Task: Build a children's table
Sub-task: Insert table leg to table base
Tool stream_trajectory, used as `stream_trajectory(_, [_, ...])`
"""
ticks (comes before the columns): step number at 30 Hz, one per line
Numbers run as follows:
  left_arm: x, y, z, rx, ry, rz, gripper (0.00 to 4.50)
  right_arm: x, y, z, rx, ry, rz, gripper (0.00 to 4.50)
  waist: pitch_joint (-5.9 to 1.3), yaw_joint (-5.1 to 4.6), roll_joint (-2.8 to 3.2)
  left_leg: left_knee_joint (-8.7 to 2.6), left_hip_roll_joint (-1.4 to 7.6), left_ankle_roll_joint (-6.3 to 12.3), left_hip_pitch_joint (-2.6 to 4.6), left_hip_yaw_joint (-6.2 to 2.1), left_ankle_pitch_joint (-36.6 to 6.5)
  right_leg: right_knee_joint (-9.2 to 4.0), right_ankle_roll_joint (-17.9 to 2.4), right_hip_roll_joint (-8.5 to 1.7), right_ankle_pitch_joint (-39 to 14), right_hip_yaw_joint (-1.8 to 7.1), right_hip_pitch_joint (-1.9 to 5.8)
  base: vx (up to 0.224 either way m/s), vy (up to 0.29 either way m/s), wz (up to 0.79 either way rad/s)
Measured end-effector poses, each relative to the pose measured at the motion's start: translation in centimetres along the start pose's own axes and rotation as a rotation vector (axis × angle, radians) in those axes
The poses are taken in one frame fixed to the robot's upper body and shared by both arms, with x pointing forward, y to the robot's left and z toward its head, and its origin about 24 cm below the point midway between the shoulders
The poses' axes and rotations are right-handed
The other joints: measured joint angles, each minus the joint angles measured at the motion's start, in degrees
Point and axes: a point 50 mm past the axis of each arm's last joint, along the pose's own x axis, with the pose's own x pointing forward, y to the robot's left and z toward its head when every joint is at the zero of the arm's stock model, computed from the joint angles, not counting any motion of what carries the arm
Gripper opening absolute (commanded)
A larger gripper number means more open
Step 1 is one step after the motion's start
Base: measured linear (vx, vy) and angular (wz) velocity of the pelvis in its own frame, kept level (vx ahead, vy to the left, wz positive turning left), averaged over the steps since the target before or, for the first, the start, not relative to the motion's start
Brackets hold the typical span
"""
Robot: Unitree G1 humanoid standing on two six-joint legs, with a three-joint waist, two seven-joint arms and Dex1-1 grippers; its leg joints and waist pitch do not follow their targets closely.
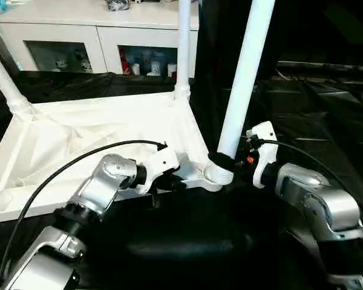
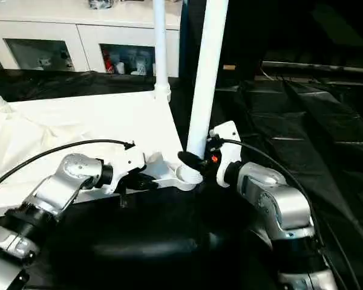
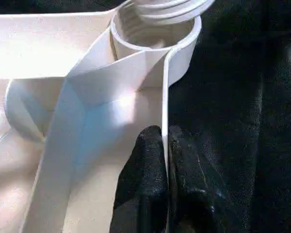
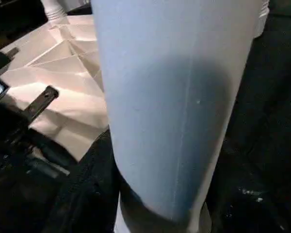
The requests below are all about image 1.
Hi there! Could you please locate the black fabric backdrop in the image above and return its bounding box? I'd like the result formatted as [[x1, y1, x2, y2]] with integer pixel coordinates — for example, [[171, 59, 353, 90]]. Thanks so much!
[[195, 0, 363, 66]]

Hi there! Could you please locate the black mat cloth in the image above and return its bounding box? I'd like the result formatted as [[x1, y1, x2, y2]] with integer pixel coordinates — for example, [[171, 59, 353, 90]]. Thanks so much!
[[0, 68, 363, 290]]

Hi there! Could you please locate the white plastic table top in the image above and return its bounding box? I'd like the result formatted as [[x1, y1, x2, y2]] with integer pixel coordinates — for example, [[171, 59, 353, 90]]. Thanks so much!
[[0, 89, 234, 227]]

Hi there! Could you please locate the grey metal rail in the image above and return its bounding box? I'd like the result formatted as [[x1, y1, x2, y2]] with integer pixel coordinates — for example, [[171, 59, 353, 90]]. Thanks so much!
[[276, 59, 363, 76]]

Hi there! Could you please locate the white glass door cabinet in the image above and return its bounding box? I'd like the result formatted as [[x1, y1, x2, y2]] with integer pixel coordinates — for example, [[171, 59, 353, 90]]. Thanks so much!
[[0, 0, 201, 79]]

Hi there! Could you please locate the white plastic table leg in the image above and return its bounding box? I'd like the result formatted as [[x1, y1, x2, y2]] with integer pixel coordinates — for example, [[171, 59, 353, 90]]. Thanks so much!
[[0, 17, 33, 115], [203, 0, 276, 185], [173, 0, 192, 101]]

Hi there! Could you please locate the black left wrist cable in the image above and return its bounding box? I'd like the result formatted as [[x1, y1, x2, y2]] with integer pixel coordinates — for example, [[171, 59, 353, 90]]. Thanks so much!
[[0, 138, 169, 290]]

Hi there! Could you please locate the dark patterned cabinet-top object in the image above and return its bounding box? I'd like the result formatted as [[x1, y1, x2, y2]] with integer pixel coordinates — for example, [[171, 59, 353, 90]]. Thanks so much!
[[105, 0, 131, 13]]

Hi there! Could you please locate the grey brown curtain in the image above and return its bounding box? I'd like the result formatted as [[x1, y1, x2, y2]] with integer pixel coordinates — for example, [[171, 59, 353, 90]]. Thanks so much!
[[0, 27, 21, 91]]

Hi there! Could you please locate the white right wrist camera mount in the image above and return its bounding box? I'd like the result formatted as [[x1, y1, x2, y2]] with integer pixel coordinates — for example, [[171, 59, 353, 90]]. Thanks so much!
[[246, 120, 279, 190]]

